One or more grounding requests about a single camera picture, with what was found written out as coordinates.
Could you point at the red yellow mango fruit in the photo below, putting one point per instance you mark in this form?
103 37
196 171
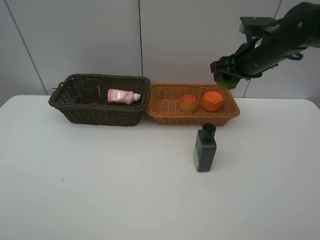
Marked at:
188 103

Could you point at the pink lotion bottle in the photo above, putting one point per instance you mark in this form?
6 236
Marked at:
116 96

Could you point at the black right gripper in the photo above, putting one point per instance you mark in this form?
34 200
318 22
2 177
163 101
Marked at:
250 61

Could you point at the orange tangerine fruit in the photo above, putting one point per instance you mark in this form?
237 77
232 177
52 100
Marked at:
212 101

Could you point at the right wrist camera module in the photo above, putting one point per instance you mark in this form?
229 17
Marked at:
252 27

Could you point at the translucent purple plastic cup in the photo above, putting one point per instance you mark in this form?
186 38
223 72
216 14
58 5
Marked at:
90 92

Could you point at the black bottle green label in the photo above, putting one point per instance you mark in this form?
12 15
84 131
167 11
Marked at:
205 148

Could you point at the light orange wicker basket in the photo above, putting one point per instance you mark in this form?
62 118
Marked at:
163 105

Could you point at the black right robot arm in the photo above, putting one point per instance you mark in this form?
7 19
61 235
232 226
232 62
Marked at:
298 30

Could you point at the dark brown wicker basket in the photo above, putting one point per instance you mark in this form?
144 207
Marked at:
67 99

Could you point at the green fruit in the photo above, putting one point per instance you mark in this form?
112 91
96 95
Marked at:
230 84

